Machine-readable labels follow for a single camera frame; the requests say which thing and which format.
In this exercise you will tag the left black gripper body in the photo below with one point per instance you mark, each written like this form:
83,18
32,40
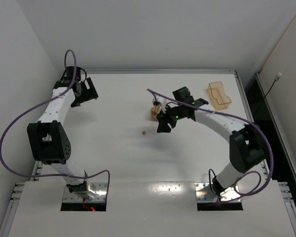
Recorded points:
86,91

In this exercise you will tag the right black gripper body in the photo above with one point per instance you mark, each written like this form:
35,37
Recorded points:
166,119

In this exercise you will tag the engraved long wood block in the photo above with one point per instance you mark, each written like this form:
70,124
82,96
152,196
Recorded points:
154,116

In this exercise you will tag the plain long wood block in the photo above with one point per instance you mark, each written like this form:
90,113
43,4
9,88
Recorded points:
153,109

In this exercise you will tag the orange translucent plastic box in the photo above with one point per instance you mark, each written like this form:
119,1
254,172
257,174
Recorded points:
220,100

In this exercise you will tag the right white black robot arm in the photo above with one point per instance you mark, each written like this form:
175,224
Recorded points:
248,146

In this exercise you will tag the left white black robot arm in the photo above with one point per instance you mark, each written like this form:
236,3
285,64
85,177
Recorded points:
48,139

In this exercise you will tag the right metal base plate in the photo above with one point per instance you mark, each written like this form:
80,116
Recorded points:
205,195

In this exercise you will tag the metal base plate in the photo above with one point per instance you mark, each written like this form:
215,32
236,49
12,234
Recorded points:
205,195
92,193

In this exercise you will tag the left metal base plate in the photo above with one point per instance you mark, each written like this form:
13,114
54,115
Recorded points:
92,193

